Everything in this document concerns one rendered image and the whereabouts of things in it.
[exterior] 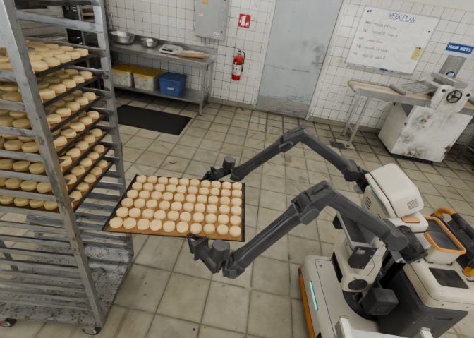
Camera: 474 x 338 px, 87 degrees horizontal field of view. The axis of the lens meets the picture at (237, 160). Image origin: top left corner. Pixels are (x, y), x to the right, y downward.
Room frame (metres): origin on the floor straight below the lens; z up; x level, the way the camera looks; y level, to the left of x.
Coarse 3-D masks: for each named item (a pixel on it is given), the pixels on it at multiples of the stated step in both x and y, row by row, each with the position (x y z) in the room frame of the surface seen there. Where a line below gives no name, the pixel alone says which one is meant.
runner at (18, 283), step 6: (0, 282) 0.62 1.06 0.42; (6, 282) 0.62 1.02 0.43; (12, 282) 0.62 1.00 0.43; (18, 282) 0.63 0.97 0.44; (24, 282) 0.65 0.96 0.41; (30, 282) 0.65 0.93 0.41; (36, 282) 0.65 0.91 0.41; (42, 288) 0.63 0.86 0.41; (48, 288) 0.63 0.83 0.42; (54, 288) 0.64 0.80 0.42; (60, 288) 0.64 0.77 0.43; (66, 288) 0.64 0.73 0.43; (72, 288) 0.64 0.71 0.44; (78, 288) 0.66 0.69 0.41; (84, 288) 0.67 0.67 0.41
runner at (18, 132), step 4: (0, 128) 0.64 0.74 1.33; (4, 128) 0.64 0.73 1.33; (8, 128) 0.64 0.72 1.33; (12, 128) 0.64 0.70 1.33; (16, 128) 0.64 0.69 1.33; (20, 128) 0.64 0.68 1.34; (24, 128) 0.65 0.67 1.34; (0, 132) 0.64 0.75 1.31; (4, 132) 0.64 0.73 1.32; (8, 132) 0.64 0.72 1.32; (12, 132) 0.64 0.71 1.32; (16, 132) 0.64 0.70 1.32; (20, 132) 0.64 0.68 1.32; (24, 132) 0.65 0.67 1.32; (28, 132) 0.65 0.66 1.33; (32, 132) 0.65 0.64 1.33; (20, 136) 0.64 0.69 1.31; (24, 136) 0.65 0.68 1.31; (28, 136) 0.65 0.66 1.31; (32, 136) 0.65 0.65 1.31; (52, 136) 0.65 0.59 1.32; (56, 136) 0.68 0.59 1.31
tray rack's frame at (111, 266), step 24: (0, 240) 0.82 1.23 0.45; (72, 264) 0.93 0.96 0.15; (96, 264) 0.96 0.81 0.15; (120, 264) 0.99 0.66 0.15; (24, 288) 0.74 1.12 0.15; (96, 288) 0.81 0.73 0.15; (0, 312) 0.60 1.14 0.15; (24, 312) 0.62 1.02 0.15; (48, 312) 0.64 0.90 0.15; (72, 312) 0.66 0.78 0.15
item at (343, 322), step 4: (340, 316) 0.48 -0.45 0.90; (344, 316) 0.48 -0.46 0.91; (348, 316) 0.48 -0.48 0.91; (340, 320) 0.47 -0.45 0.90; (344, 320) 0.47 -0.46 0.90; (348, 320) 0.47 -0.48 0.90; (336, 324) 0.47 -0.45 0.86; (340, 324) 0.46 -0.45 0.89; (344, 324) 0.46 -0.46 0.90; (348, 324) 0.46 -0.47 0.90; (336, 328) 0.46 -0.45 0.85; (340, 328) 0.45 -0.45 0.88; (344, 328) 0.44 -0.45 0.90; (348, 328) 0.44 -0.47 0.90; (336, 332) 0.45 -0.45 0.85; (340, 332) 0.44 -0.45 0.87; (344, 332) 0.43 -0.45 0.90; (348, 332) 0.43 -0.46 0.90; (352, 332) 0.43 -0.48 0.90; (340, 336) 0.43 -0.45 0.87; (344, 336) 0.42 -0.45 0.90; (348, 336) 0.42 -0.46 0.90; (352, 336) 0.42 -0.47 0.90
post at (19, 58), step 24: (0, 0) 0.62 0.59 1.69; (0, 24) 0.62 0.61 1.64; (24, 48) 0.64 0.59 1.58; (24, 72) 0.62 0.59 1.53; (24, 96) 0.62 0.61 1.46; (48, 144) 0.63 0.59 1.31; (48, 168) 0.62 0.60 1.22; (72, 216) 0.64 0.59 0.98; (72, 240) 0.62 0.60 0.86; (96, 312) 0.62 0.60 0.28
